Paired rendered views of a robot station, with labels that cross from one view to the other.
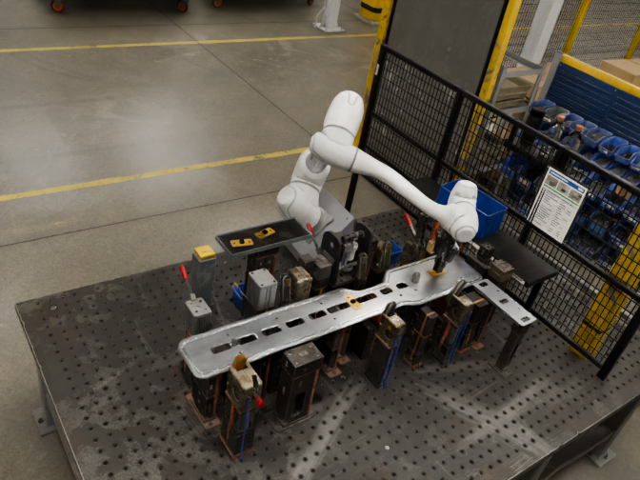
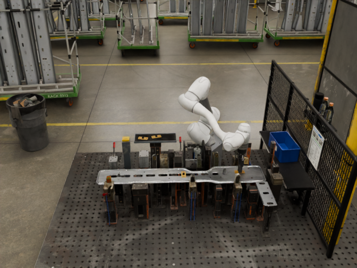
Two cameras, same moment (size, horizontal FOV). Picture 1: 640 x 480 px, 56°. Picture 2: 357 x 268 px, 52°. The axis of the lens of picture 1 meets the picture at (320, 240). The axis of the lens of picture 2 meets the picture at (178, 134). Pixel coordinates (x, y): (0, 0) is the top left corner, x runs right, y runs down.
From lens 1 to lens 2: 1.65 m
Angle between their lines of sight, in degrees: 32
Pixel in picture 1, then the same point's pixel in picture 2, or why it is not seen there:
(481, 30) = not seen: outside the picture
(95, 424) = (70, 197)
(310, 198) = (201, 130)
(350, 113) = (197, 86)
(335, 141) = (187, 98)
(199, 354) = (103, 176)
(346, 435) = (158, 232)
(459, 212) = (228, 136)
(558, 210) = (315, 151)
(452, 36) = (350, 59)
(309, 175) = (202, 118)
